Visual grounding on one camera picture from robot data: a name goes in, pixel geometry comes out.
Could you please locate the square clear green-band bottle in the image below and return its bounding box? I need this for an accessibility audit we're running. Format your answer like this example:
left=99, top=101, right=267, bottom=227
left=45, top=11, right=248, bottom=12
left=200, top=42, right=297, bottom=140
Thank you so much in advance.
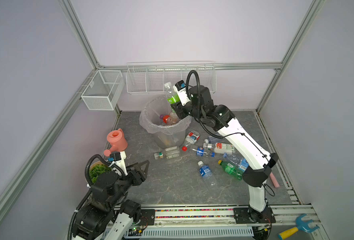
left=154, top=147, right=181, bottom=160

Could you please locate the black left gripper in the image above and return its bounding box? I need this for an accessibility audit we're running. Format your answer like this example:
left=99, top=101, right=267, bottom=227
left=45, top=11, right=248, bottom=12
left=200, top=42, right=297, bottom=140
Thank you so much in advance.
left=108, top=159, right=149, bottom=208

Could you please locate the green label clear bottle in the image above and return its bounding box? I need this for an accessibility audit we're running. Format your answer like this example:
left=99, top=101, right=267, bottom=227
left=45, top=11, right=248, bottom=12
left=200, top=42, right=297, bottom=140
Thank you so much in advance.
left=164, top=82, right=180, bottom=105

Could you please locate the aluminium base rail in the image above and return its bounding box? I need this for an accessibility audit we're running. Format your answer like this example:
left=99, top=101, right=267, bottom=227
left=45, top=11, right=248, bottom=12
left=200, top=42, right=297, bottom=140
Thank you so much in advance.
left=96, top=205, right=329, bottom=240

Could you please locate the potted green plant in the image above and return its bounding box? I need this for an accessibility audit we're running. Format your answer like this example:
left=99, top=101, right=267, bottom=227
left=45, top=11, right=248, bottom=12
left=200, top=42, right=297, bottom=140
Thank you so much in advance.
left=89, top=164, right=112, bottom=184

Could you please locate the pink plastic watering can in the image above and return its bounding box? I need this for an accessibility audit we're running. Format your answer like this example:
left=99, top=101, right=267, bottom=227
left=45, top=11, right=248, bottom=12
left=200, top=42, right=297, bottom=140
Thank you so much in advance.
left=104, top=129, right=128, bottom=157

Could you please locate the white mesh wall basket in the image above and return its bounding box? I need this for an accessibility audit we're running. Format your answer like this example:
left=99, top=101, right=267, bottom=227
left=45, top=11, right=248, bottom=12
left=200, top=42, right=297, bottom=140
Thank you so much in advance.
left=81, top=70, right=125, bottom=111

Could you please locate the red cap brown bottle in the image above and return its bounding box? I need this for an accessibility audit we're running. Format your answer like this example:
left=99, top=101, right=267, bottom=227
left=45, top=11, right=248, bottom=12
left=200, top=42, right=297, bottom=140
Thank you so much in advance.
left=159, top=115, right=180, bottom=126

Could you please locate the white wire wall shelf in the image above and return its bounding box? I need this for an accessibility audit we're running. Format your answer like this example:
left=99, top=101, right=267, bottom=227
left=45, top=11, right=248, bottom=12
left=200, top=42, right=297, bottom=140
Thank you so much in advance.
left=126, top=61, right=217, bottom=95

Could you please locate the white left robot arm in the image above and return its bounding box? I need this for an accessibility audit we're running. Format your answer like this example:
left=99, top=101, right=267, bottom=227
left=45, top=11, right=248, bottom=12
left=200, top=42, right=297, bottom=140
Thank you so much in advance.
left=67, top=152, right=150, bottom=240

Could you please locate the white cap blue bottle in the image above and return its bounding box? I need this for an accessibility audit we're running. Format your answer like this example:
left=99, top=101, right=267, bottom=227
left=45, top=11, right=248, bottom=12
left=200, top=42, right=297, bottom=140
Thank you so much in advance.
left=198, top=161, right=217, bottom=187

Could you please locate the pepsi blue label bottle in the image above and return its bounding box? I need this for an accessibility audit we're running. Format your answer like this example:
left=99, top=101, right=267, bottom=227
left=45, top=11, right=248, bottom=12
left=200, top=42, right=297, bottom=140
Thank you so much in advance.
left=192, top=146, right=215, bottom=158

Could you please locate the grey mesh waste bin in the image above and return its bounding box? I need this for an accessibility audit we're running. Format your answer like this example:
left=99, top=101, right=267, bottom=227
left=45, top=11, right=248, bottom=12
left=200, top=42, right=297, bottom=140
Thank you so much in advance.
left=143, top=95, right=191, bottom=150

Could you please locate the green soda bottle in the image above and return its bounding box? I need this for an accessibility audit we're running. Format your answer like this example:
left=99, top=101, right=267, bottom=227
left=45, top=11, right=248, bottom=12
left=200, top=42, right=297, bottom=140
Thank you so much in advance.
left=218, top=160, right=244, bottom=181

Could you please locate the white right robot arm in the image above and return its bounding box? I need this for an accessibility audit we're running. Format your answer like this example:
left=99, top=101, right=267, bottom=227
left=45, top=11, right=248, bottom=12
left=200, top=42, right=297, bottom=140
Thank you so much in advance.
left=171, top=70, right=279, bottom=224

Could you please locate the light blue label bottle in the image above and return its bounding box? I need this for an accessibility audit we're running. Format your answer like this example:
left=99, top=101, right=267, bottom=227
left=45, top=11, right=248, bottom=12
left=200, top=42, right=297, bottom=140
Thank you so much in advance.
left=223, top=153, right=249, bottom=172

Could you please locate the clear plastic bin liner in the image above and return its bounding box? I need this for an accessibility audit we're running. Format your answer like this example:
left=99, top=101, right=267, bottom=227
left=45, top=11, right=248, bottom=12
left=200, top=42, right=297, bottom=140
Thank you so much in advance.
left=139, top=96, right=193, bottom=135

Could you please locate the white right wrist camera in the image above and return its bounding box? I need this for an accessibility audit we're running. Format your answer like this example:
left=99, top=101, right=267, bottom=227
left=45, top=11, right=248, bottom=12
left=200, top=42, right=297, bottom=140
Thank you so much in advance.
left=173, top=80, right=191, bottom=106

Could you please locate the purple pink toy spade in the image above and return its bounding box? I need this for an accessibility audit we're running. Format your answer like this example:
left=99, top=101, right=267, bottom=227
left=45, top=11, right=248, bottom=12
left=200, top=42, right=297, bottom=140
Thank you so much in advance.
left=270, top=173, right=280, bottom=188

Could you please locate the blue yellow toy rake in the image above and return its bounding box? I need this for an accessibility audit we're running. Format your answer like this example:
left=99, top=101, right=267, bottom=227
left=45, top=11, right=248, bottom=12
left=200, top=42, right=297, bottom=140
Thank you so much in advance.
left=278, top=214, right=320, bottom=240

